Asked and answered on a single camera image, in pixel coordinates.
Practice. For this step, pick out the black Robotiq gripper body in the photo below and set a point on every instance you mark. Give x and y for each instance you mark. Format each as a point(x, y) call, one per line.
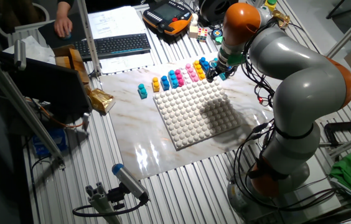
point(225, 69)

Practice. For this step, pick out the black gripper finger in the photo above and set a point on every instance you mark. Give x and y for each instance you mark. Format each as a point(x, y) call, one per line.
point(209, 76)
point(216, 74)

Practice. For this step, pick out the teal four-stud block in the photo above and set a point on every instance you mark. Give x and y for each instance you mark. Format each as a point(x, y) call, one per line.
point(224, 76)

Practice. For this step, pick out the blue computer mouse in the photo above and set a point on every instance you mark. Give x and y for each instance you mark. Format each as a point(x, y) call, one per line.
point(67, 35)

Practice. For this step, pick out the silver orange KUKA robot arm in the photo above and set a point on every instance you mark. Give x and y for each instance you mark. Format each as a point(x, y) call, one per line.
point(303, 81)

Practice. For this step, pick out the person's bare hand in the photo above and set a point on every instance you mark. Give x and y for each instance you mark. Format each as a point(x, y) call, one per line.
point(63, 27)

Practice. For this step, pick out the yellow four-stud block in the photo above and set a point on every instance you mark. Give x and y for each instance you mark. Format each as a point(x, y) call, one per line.
point(199, 70)

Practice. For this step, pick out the dark blue four-stud block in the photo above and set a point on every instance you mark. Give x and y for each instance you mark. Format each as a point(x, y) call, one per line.
point(204, 63)

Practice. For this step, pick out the pink four-stud block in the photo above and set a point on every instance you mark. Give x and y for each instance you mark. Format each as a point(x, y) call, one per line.
point(192, 72)

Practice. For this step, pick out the white four-stud block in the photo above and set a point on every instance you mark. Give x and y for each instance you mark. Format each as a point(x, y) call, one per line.
point(186, 76)

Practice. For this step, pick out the magenta three-stud block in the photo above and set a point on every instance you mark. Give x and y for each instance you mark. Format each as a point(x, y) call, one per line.
point(179, 77)

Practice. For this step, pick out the small green toy piece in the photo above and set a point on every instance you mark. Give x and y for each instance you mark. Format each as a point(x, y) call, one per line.
point(219, 40)

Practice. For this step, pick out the light blue three-stud block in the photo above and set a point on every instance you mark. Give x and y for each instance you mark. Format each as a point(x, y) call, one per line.
point(173, 79)

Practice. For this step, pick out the blue round toy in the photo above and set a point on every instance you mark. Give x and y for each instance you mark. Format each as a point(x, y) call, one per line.
point(216, 33)

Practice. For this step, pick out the white studded baseplate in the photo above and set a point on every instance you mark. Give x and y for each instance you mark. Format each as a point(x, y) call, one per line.
point(194, 113)

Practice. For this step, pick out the Rubik's cube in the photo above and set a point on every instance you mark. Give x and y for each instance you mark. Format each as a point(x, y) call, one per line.
point(202, 35)

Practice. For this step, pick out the dark blue two-stud block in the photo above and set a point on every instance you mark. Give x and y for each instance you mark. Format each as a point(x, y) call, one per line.
point(165, 83)

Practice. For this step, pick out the white figure on wood block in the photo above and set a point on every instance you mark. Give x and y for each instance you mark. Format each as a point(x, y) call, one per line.
point(193, 26)

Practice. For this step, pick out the yellow two-stud block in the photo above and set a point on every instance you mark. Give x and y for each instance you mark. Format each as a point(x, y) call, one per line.
point(156, 84)

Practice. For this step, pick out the black round spool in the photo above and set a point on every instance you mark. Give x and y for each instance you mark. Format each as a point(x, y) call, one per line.
point(213, 11)

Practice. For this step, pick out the teal two-stud block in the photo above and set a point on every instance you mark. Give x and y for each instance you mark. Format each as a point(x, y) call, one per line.
point(142, 91)

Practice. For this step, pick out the orange black teach pendant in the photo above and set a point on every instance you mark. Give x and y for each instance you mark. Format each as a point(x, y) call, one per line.
point(166, 15)

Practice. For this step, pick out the gold foil wrapped object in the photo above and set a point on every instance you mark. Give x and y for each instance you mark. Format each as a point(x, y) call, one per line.
point(281, 18)

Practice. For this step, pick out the yellow green toy block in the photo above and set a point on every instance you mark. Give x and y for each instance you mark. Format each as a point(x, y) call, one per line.
point(270, 4)

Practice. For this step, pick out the marble pattern board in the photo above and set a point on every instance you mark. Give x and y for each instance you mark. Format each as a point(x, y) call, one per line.
point(132, 124)

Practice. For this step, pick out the black computer keyboard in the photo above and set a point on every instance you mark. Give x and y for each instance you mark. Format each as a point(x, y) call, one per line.
point(113, 46)

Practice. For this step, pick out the gold foil bag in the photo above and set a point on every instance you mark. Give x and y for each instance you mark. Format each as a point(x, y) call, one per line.
point(101, 99)

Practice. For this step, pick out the white printed paper sheet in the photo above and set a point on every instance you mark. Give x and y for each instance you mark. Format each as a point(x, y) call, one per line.
point(113, 20)

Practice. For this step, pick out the black clamp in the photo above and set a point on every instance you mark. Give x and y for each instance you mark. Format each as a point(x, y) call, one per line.
point(346, 125)

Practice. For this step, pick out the brown cardboard box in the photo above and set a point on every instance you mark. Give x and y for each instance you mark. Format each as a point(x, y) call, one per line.
point(73, 60)

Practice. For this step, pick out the black monitor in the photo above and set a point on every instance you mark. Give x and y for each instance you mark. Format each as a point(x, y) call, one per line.
point(44, 84)

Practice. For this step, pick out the black mouse pad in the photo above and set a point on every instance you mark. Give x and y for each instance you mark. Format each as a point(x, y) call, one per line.
point(49, 34)

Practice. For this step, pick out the blue box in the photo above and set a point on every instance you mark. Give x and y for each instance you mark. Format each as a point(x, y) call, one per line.
point(49, 141)

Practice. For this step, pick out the white crumpled paper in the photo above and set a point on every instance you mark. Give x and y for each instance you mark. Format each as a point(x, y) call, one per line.
point(34, 49)

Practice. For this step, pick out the upright aluminium profile post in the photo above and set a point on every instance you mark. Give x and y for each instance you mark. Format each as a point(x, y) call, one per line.
point(88, 37)

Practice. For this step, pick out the silver depth camera blue end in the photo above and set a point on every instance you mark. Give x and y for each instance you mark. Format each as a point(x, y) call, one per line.
point(129, 181)

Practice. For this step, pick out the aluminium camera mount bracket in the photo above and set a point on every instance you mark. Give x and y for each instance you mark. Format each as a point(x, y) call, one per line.
point(101, 199)

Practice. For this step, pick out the chair with white frame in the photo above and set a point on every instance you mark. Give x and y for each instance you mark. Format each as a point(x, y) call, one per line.
point(40, 7)

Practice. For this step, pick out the slanted aluminium frame bar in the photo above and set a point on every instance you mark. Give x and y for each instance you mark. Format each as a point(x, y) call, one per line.
point(23, 109)

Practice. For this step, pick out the grey camera on pole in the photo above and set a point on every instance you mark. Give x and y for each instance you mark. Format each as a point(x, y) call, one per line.
point(20, 54)

